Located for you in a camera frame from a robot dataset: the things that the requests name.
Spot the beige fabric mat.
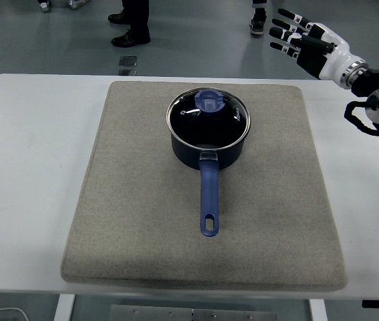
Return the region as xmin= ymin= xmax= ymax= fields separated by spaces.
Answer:
xmin=60 ymin=80 xmax=349 ymax=291

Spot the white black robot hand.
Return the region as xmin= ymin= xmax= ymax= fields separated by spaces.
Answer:
xmin=269 ymin=8 xmax=366 ymax=84

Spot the white table leg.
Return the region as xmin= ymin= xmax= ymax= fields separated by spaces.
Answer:
xmin=308 ymin=298 xmax=329 ymax=321
xmin=53 ymin=294 xmax=77 ymax=321

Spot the glass pot lid blue knob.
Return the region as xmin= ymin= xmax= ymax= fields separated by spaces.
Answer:
xmin=166 ymin=87 xmax=253 ymax=150

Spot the white cable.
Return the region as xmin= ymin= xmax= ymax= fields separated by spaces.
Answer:
xmin=0 ymin=306 xmax=29 ymax=321

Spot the person with light shoes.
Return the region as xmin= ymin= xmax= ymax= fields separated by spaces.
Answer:
xmin=36 ymin=0 xmax=91 ymax=13

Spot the person with black shoes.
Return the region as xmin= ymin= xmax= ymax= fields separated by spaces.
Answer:
xmin=107 ymin=0 xmax=152 ymax=48

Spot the dark blue pot long handle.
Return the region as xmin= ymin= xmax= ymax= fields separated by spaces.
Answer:
xmin=168 ymin=126 xmax=247 ymax=237

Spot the grey metal plate with screws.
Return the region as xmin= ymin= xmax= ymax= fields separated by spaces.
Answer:
xmin=108 ymin=304 xmax=277 ymax=321

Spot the person with black white sneakers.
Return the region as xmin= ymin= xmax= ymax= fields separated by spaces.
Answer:
xmin=249 ymin=0 xmax=268 ymax=37

